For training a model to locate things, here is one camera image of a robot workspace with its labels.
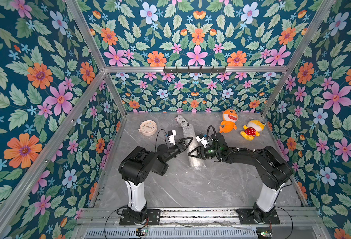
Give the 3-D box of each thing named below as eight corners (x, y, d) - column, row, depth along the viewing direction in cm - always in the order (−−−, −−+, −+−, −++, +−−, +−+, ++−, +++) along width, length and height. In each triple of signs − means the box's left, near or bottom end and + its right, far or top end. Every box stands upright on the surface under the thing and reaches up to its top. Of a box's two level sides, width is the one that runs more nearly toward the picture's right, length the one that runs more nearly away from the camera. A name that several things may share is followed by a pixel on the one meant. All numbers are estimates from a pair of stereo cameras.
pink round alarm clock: (138, 135, 108) (137, 133, 106) (141, 122, 116) (141, 120, 114) (156, 135, 108) (155, 133, 106) (158, 122, 116) (157, 120, 114)
